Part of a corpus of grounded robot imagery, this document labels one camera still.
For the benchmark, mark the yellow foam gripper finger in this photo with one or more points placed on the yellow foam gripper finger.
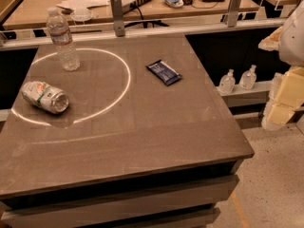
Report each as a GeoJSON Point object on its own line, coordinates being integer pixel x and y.
{"type": "Point", "coordinates": [287, 89]}
{"type": "Point", "coordinates": [275, 117]}

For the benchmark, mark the blue rxbar blueberry wrapper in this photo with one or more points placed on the blue rxbar blueberry wrapper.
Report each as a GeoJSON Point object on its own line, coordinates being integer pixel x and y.
{"type": "Point", "coordinates": [164, 72]}

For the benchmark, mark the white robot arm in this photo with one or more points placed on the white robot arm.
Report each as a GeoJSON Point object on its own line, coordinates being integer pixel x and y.
{"type": "Point", "coordinates": [288, 40]}

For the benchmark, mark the right sanitizer bottle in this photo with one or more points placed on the right sanitizer bottle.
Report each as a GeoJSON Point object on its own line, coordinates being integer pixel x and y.
{"type": "Point", "coordinates": [248, 78]}

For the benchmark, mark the sanitizer bottle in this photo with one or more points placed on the sanitizer bottle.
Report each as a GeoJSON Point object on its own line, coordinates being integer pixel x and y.
{"type": "Point", "coordinates": [227, 82]}
{"type": "Point", "coordinates": [248, 78]}

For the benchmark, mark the left sanitizer bottle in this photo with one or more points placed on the left sanitizer bottle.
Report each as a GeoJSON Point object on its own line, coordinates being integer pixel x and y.
{"type": "Point", "coordinates": [227, 82]}

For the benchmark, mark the upper drawer front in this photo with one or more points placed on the upper drawer front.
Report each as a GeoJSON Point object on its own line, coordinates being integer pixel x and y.
{"type": "Point", "coordinates": [128, 207]}

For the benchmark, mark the drawer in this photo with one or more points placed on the drawer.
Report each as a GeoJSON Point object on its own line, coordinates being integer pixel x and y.
{"type": "Point", "coordinates": [196, 219]}
{"type": "Point", "coordinates": [128, 207]}

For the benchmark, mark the lower drawer front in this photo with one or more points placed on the lower drawer front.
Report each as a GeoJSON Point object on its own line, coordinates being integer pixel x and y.
{"type": "Point", "coordinates": [196, 219]}

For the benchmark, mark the blue white packet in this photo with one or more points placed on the blue white packet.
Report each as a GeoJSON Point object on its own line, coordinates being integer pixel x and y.
{"type": "Point", "coordinates": [174, 3]}

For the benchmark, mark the grey power strip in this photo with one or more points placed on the grey power strip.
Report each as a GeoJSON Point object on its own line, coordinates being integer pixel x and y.
{"type": "Point", "coordinates": [128, 5]}

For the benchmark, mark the wooden back desk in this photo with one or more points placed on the wooden back desk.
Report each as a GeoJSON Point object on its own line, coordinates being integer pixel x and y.
{"type": "Point", "coordinates": [32, 14]}

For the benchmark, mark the white papers stack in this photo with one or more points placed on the white papers stack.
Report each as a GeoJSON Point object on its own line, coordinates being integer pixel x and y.
{"type": "Point", "coordinates": [75, 4]}

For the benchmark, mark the clear plastic water bottle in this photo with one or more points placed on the clear plastic water bottle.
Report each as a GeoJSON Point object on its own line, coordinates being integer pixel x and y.
{"type": "Point", "coordinates": [61, 37]}

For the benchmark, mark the crushed silver soda can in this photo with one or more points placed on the crushed silver soda can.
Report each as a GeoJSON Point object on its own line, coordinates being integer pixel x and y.
{"type": "Point", "coordinates": [43, 95]}

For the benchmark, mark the right metal post bracket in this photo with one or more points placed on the right metal post bracket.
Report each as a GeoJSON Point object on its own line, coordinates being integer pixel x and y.
{"type": "Point", "coordinates": [232, 15]}

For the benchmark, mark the metal post bracket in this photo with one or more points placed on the metal post bracket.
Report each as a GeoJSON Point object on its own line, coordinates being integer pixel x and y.
{"type": "Point", "coordinates": [118, 18]}
{"type": "Point", "coordinates": [232, 15]}

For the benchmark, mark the left metal post bracket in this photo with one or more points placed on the left metal post bracket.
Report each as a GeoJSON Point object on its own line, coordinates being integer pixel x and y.
{"type": "Point", "coordinates": [118, 18]}

